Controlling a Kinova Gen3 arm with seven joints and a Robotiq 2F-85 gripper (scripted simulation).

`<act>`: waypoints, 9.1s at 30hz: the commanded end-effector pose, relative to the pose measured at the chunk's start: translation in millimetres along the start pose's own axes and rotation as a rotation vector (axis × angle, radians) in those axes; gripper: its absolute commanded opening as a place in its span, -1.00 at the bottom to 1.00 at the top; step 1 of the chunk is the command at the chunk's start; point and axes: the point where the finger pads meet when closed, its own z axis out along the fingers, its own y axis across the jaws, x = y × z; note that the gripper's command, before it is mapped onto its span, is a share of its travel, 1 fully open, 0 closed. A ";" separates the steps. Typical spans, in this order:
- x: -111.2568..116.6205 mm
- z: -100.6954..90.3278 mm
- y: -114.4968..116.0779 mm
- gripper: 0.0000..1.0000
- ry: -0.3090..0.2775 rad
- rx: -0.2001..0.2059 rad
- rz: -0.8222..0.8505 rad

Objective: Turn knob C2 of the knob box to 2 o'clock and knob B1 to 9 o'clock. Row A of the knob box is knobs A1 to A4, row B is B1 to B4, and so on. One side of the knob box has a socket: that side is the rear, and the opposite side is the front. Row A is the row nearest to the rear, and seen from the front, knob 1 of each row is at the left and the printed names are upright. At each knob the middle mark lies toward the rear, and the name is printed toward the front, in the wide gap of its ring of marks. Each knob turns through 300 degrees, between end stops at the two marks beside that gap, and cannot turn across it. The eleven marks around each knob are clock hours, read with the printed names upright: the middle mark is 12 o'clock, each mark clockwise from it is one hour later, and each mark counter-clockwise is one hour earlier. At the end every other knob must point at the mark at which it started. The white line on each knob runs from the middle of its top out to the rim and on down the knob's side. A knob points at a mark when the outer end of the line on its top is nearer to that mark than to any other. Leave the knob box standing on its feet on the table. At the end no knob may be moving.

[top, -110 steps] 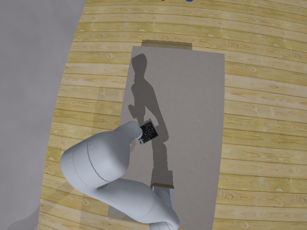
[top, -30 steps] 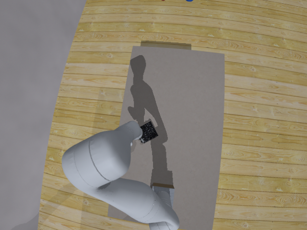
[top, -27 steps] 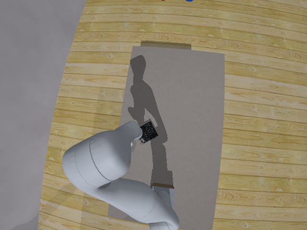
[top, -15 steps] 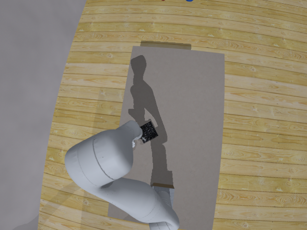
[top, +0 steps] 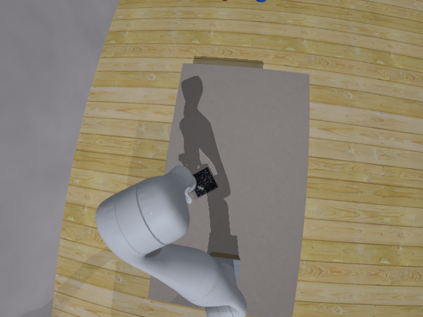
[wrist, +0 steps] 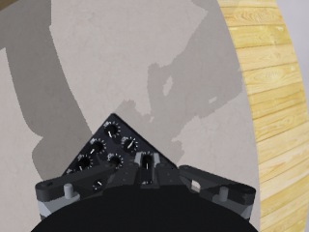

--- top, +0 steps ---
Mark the black knob box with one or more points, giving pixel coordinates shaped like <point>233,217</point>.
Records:
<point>205,178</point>

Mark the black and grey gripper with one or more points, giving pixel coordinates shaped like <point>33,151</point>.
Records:
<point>199,186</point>

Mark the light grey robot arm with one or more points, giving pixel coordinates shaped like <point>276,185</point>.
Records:
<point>154,213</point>

